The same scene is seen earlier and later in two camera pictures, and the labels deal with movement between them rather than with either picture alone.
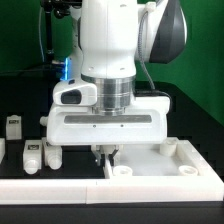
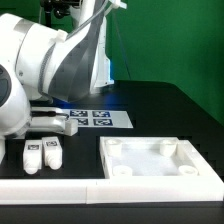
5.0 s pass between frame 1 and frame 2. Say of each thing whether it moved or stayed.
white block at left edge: stayed
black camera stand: stayed
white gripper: moved
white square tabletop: stayed
